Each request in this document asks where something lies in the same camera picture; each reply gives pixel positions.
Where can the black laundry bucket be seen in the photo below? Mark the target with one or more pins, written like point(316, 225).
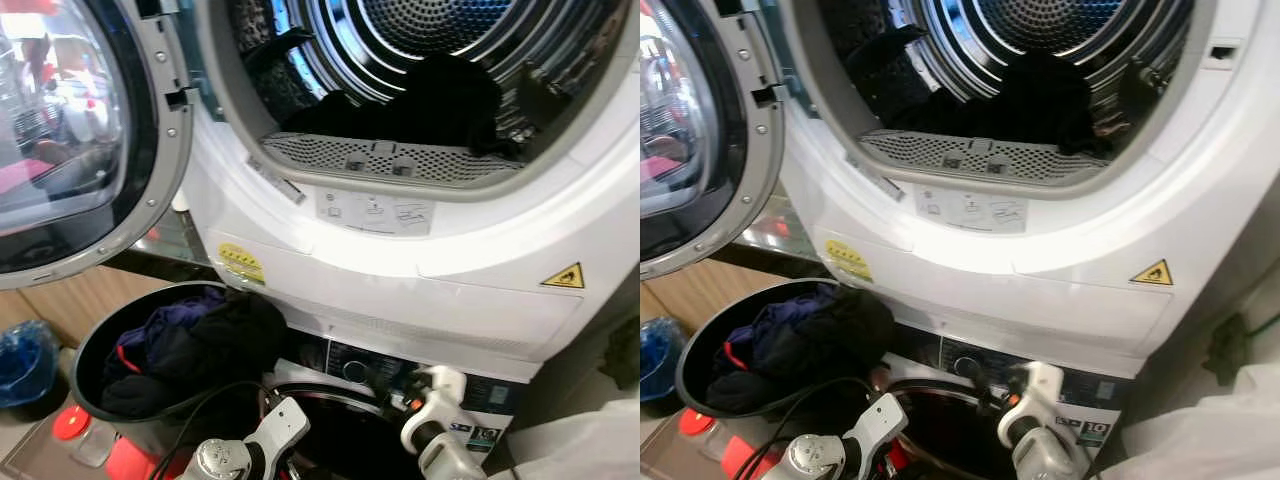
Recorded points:
point(697, 350)
point(95, 350)

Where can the yellow rectangular warning label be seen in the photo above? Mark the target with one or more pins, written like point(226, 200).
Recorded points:
point(240, 263)
point(848, 261)

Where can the white crumpled cloth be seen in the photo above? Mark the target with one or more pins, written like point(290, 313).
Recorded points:
point(590, 450)
point(1200, 440)

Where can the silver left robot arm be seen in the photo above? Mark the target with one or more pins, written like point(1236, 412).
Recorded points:
point(215, 462)
point(810, 460)

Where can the clear jar with red lid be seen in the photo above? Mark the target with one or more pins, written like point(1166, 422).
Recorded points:
point(693, 420)
point(70, 422)

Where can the dark navy garment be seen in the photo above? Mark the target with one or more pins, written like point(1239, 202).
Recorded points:
point(740, 392)
point(135, 395)

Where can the grey instruction sticker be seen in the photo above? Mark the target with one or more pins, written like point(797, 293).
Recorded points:
point(970, 210)
point(375, 212)

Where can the yellow triangle fire sticker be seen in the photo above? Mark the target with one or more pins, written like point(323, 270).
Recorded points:
point(565, 279)
point(1153, 276)

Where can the white washing machine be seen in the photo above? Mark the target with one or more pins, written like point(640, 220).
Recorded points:
point(340, 355)
point(945, 352)

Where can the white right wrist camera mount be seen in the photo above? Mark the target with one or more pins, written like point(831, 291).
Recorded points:
point(445, 390)
point(1040, 390)

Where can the grey metal platform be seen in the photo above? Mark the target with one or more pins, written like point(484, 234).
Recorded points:
point(30, 460)
point(665, 465)

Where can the round dark washer door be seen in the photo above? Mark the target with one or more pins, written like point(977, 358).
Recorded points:
point(350, 440)
point(960, 440)

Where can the red plastic stool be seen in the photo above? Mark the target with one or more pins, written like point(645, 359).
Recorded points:
point(740, 460)
point(130, 460)

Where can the round glass dryer door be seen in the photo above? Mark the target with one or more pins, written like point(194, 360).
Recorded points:
point(60, 120)
point(670, 130)

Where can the white tumble dryer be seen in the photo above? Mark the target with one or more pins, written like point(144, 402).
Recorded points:
point(400, 270)
point(1000, 265)

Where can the grey perforated lint filter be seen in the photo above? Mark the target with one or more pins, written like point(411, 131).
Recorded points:
point(930, 150)
point(330, 152)

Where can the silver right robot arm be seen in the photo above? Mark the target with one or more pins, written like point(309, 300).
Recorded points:
point(455, 462)
point(1050, 460)

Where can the long black garment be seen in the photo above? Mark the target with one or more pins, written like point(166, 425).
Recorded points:
point(850, 330)
point(240, 335)

